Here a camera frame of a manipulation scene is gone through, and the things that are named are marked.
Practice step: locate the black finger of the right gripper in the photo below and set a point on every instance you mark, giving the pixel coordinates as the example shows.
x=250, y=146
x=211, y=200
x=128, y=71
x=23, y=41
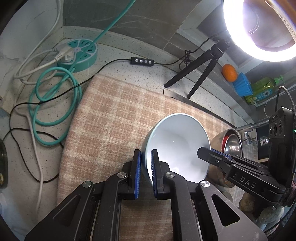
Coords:
x=252, y=177

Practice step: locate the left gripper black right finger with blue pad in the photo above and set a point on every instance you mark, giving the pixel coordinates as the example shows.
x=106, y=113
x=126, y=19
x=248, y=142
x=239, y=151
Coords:
x=199, y=210

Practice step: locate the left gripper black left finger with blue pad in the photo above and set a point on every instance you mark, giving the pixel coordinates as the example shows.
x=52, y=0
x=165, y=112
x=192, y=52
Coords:
x=92, y=210

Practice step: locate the light blue bowl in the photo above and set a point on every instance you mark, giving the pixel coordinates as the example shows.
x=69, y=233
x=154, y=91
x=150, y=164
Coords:
x=177, y=138

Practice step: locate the red steel bowl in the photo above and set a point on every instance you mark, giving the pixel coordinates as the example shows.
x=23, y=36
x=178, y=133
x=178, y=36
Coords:
x=227, y=142

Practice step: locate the chrome faucet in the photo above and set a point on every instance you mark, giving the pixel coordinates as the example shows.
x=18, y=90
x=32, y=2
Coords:
x=248, y=128

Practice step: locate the green dish soap bottle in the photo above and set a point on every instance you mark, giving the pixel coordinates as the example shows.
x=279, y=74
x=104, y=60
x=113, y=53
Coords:
x=263, y=88

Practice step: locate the blue silicone cup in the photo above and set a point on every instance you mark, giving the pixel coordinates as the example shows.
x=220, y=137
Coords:
x=242, y=86

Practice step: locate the beige plaid cloth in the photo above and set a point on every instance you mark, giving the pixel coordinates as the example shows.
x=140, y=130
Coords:
x=109, y=124

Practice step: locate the orange tangerine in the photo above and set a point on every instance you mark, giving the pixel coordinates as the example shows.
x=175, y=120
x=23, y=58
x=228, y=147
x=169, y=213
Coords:
x=229, y=73

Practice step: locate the teal round power strip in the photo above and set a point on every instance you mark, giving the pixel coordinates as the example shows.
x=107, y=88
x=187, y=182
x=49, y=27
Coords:
x=83, y=54

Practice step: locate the ring light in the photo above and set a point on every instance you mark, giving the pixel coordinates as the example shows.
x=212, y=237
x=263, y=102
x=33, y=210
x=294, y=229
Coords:
x=264, y=30

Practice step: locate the black inline cable remote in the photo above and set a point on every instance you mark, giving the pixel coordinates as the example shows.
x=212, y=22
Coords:
x=141, y=61

